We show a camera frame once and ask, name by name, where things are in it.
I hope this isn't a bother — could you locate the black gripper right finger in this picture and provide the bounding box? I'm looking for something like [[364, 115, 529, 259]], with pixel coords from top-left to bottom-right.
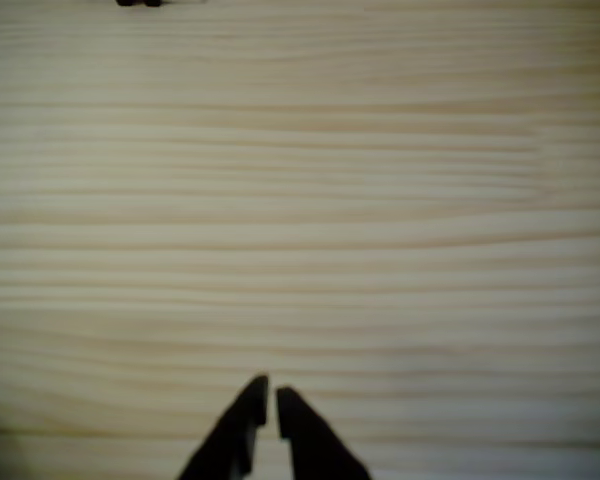
[[275, 384, 375, 480]]

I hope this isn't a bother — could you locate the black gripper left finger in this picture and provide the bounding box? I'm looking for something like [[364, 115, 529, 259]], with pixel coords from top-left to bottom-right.
[[177, 373, 271, 480]]

